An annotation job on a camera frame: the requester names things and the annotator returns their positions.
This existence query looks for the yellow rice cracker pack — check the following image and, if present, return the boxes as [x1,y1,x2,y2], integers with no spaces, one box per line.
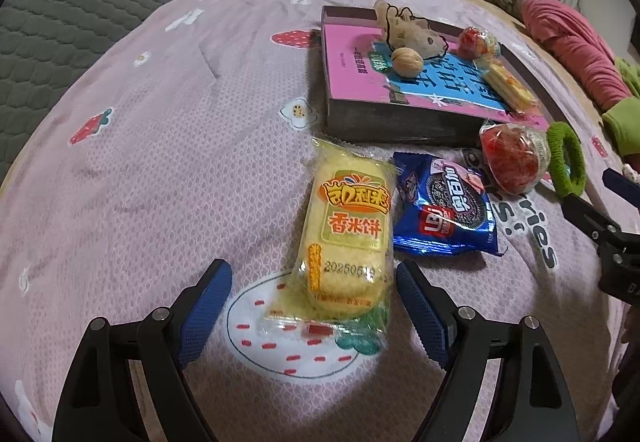
[480,59,538,113]
[264,139,396,355]

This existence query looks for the blue Oreo cookie pack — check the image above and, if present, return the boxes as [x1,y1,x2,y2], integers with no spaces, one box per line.
[393,151,499,257]

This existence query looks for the walnut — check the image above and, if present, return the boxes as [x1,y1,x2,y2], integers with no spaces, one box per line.
[390,47,424,79]

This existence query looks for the green garment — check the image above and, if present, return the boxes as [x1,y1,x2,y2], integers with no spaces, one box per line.
[602,57,639,157]

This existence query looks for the pink quilt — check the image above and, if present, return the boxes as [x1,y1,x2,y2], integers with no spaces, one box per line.
[521,0,632,111]

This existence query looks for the red white egg toy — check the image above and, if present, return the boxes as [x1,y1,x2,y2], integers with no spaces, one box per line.
[480,123,551,195]

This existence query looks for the green fuzzy hair ring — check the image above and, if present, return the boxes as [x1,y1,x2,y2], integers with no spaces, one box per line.
[546,121,587,199]

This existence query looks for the small red egg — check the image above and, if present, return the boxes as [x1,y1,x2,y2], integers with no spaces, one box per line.
[456,27,501,61]

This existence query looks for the beige hair net black cord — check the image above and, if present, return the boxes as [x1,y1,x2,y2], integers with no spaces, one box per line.
[372,0,449,60]

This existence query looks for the pink blue book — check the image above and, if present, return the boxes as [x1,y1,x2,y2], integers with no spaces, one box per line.
[322,23,551,130]

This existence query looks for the pink strawberry bed blanket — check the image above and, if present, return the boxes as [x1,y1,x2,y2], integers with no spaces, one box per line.
[1,0,634,441]

